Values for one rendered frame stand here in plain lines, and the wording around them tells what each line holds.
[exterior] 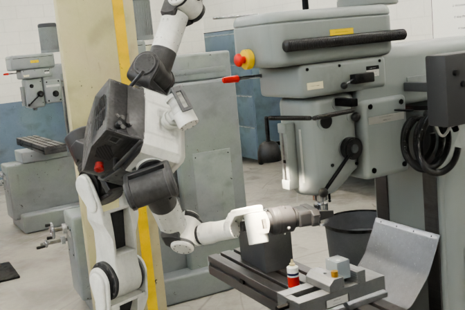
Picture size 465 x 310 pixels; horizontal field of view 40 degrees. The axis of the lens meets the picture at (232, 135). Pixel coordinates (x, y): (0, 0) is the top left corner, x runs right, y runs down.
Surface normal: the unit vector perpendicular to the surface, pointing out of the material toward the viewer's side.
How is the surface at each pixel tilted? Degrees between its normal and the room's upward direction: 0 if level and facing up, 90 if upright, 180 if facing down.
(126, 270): 81
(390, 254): 63
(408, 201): 90
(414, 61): 90
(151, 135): 58
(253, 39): 90
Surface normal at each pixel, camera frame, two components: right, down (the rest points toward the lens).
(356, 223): -0.06, 0.08
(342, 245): -0.65, 0.23
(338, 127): 0.49, 0.08
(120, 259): 0.74, 0.10
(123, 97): 0.57, -0.50
